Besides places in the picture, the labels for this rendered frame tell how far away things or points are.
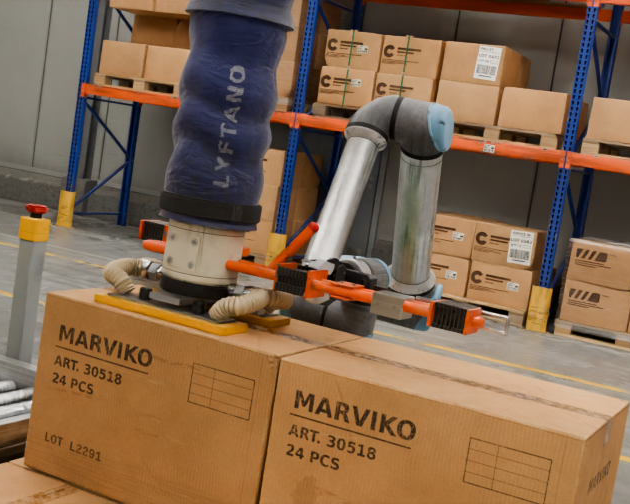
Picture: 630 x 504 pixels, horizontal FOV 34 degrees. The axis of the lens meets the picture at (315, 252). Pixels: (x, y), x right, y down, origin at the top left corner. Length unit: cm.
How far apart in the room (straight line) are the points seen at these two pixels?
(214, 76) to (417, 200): 81
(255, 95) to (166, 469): 80
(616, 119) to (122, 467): 750
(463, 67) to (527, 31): 143
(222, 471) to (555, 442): 68
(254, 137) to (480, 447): 81
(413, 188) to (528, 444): 108
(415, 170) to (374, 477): 101
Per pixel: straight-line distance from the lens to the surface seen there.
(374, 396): 194
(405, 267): 292
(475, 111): 963
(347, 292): 210
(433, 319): 204
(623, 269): 921
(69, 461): 237
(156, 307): 222
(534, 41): 1093
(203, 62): 221
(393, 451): 194
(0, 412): 286
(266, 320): 228
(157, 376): 219
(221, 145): 219
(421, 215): 280
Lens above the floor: 137
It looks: 6 degrees down
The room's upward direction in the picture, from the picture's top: 9 degrees clockwise
